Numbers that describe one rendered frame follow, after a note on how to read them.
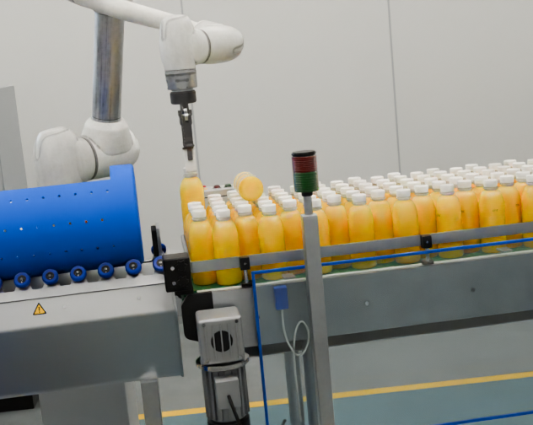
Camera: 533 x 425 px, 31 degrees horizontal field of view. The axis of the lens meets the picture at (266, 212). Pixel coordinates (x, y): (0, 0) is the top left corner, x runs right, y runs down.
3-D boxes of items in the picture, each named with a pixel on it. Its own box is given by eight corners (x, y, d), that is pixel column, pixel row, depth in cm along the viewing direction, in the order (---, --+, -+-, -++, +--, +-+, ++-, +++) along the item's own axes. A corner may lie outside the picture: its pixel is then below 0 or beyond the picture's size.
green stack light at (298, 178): (292, 190, 244) (290, 171, 243) (316, 187, 245) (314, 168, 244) (296, 193, 238) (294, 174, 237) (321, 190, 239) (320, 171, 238)
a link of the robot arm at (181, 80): (164, 72, 272) (167, 93, 273) (196, 68, 273) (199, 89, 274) (164, 71, 281) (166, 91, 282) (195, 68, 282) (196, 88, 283)
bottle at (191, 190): (197, 238, 280) (191, 174, 277) (179, 237, 284) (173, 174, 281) (212, 233, 286) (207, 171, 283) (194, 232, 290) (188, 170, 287)
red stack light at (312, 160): (290, 170, 243) (288, 155, 242) (314, 168, 244) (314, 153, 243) (294, 174, 237) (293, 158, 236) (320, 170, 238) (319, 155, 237)
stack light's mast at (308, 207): (294, 213, 245) (288, 151, 242) (318, 211, 246) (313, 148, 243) (298, 217, 239) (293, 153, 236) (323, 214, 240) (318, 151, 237)
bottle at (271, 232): (289, 278, 261) (283, 211, 258) (263, 282, 260) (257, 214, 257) (286, 272, 268) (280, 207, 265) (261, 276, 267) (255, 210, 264)
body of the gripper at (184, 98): (169, 90, 281) (172, 122, 283) (169, 91, 273) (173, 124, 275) (194, 88, 282) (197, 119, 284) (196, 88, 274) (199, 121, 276)
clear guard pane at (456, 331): (271, 447, 261) (254, 273, 252) (546, 407, 270) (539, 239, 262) (271, 448, 260) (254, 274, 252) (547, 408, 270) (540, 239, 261)
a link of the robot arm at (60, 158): (29, 196, 331) (18, 132, 328) (74, 185, 344) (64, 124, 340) (55, 196, 320) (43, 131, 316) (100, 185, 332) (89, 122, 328)
